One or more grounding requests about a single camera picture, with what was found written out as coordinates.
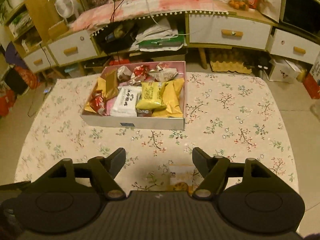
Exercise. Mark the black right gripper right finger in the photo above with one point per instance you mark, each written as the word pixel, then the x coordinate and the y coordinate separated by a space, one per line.
pixel 213 170

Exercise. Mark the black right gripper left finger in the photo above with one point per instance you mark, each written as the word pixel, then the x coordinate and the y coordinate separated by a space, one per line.
pixel 104 171

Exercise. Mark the red orange snack packet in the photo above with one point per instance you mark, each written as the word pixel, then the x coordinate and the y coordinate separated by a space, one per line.
pixel 98 103

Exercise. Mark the white pecan snack packet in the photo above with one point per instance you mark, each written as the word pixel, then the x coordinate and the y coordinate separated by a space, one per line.
pixel 125 104

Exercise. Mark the yellow snack packet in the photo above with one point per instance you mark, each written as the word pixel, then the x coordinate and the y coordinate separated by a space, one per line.
pixel 151 96

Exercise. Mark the gold snack packet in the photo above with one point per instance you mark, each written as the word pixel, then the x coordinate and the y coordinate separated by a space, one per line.
pixel 111 87

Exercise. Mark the clear cookie packet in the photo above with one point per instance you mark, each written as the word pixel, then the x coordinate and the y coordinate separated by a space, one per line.
pixel 184 178

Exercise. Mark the pink snack bar packet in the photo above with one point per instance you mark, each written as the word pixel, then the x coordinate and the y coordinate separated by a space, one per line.
pixel 109 105

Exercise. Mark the red snack pouch white label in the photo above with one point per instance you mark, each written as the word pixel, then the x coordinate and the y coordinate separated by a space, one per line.
pixel 139 75

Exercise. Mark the floral tablecloth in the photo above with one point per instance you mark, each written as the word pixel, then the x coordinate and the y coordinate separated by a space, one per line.
pixel 233 116

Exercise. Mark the yellow paper liner left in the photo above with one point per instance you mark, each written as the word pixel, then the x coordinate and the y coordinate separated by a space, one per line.
pixel 100 85

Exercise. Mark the yellow paper liner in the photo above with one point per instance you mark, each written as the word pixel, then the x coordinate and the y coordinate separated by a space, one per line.
pixel 171 98
pixel 100 85

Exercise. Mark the yellow paper liner right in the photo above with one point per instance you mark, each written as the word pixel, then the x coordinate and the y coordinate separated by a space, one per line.
pixel 171 98

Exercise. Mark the pink cardboard box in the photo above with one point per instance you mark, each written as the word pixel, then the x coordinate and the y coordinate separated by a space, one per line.
pixel 159 72

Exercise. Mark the yellow egg tray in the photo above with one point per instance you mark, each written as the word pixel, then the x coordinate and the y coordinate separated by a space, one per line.
pixel 229 60

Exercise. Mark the white paper bag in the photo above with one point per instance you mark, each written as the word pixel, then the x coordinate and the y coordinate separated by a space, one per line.
pixel 283 70

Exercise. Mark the small white drawer far left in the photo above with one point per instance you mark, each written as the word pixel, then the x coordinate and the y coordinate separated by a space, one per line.
pixel 40 60

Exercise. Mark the stack of papers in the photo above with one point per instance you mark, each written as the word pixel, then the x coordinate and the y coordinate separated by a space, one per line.
pixel 165 35

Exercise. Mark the white drawer right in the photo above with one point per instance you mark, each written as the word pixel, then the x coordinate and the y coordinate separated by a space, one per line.
pixel 292 46

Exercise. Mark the pink table runner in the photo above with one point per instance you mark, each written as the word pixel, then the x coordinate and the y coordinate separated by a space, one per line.
pixel 103 15

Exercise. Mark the white drawer wooden handle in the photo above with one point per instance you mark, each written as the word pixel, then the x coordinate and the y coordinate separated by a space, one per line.
pixel 208 31

